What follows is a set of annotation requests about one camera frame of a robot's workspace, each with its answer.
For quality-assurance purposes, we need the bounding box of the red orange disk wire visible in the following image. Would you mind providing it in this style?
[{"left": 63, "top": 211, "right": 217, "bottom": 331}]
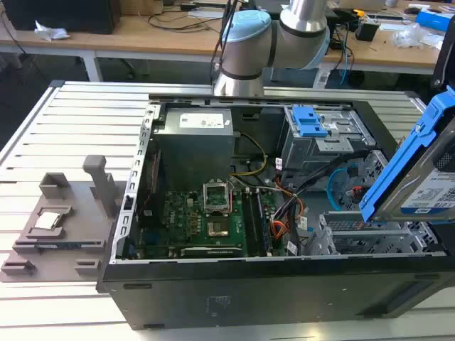
[{"left": 346, "top": 185, "right": 367, "bottom": 202}]

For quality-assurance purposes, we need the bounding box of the clear plastic bag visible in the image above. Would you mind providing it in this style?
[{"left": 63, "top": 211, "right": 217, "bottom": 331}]
[{"left": 392, "top": 21, "right": 444, "bottom": 49}]

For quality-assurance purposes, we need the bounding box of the grey parts rack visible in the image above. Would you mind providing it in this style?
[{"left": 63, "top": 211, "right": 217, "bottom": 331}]
[{"left": 0, "top": 154, "right": 126, "bottom": 283}]

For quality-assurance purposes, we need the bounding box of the small black box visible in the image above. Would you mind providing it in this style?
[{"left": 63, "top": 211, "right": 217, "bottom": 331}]
[{"left": 355, "top": 21, "right": 380, "bottom": 42}]

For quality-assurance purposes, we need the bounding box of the green motherboard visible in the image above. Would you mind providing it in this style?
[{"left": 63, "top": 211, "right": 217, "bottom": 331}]
[{"left": 136, "top": 188, "right": 287, "bottom": 259}]

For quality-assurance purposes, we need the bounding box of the black graphics card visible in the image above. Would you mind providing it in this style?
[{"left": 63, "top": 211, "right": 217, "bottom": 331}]
[{"left": 178, "top": 246, "right": 246, "bottom": 259}]

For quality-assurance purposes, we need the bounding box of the silver CPU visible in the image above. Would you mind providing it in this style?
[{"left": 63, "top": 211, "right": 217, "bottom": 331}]
[{"left": 34, "top": 210, "right": 60, "bottom": 229}]

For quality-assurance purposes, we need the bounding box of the grey power supply unit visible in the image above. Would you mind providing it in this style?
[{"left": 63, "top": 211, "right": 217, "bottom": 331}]
[{"left": 155, "top": 107, "right": 238, "bottom": 193}]

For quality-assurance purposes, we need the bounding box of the crumpled white paper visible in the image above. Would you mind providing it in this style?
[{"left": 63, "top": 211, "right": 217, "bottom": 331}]
[{"left": 33, "top": 20, "right": 71, "bottom": 40}]

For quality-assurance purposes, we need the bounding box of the metal socket cover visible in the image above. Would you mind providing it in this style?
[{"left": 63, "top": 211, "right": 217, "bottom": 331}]
[{"left": 202, "top": 180, "right": 232, "bottom": 217}]

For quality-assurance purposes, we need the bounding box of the blue cardboard box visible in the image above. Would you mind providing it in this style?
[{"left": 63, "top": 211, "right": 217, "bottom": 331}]
[{"left": 414, "top": 6, "right": 455, "bottom": 33}]

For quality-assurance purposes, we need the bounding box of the grey metal drive cage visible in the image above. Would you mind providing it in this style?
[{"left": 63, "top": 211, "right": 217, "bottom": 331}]
[{"left": 279, "top": 105, "right": 378, "bottom": 172}]

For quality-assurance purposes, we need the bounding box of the hard disk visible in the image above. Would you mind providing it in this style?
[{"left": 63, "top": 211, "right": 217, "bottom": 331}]
[{"left": 358, "top": 85, "right": 455, "bottom": 225}]

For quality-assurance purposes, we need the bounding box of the black RAM slot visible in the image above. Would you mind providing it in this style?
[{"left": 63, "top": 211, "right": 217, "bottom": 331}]
[{"left": 242, "top": 189, "right": 259, "bottom": 257}]

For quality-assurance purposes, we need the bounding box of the RAM stick on rack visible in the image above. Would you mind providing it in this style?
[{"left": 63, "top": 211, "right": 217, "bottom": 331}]
[{"left": 34, "top": 242, "right": 101, "bottom": 250}]

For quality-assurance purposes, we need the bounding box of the RAM stick in slot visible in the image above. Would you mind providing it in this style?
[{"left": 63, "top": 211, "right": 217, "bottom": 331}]
[{"left": 254, "top": 189, "right": 275, "bottom": 256}]

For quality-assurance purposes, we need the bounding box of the black open PC case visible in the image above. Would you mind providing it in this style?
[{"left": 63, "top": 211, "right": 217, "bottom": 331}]
[{"left": 96, "top": 92, "right": 455, "bottom": 331}]

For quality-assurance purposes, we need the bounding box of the black box on desk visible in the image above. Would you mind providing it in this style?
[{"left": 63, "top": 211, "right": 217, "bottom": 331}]
[{"left": 2, "top": 0, "right": 122, "bottom": 36}]

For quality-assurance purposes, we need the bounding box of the CPU socket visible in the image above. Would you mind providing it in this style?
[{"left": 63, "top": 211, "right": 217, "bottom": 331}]
[{"left": 207, "top": 218, "right": 231, "bottom": 239}]

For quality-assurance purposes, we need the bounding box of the blue disk wire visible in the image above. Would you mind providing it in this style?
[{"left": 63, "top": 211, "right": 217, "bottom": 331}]
[{"left": 326, "top": 166, "right": 358, "bottom": 215}]

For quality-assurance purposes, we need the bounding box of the metal disk bay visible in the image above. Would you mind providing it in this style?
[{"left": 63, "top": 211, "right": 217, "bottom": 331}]
[{"left": 308, "top": 211, "right": 444, "bottom": 256}]

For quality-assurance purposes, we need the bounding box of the blue plastic drive latch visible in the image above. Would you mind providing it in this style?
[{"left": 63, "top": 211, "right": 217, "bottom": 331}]
[{"left": 290, "top": 105, "right": 330, "bottom": 138}]

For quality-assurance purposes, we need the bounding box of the wooden desk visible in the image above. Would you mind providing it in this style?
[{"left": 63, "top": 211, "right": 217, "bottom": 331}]
[{"left": 0, "top": 0, "right": 447, "bottom": 82}]

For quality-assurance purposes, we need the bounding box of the orange wire bundle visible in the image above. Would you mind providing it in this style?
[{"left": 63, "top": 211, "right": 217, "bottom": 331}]
[{"left": 269, "top": 197, "right": 307, "bottom": 247}]

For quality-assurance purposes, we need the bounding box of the black sleeved cable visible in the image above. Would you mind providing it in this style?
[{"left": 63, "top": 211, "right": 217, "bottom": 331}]
[{"left": 293, "top": 148, "right": 368, "bottom": 200}]

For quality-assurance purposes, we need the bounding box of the yellow black cable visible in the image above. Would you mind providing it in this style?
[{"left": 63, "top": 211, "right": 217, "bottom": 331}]
[{"left": 229, "top": 131, "right": 269, "bottom": 177}]

